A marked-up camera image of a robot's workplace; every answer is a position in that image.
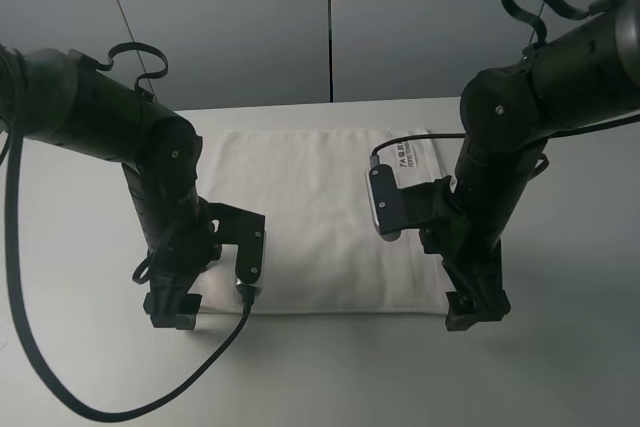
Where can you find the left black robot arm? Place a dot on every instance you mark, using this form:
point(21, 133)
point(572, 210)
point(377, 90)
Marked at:
point(66, 100)

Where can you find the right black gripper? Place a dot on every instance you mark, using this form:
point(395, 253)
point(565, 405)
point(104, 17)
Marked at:
point(470, 257)

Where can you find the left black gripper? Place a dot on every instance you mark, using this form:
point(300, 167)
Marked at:
point(180, 244)

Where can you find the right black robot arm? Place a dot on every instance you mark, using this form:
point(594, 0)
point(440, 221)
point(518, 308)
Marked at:
point(584, 80)

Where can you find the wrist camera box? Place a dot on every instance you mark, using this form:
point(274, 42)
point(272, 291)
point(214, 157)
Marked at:
point(394, 209)
point(246, 231)

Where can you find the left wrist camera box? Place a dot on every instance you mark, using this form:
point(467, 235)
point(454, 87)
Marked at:
point(246, 231)

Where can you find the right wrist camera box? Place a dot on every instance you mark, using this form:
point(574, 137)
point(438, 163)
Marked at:
point(394, 209)

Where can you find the white towel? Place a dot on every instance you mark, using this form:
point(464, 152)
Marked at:
point(322, 252)

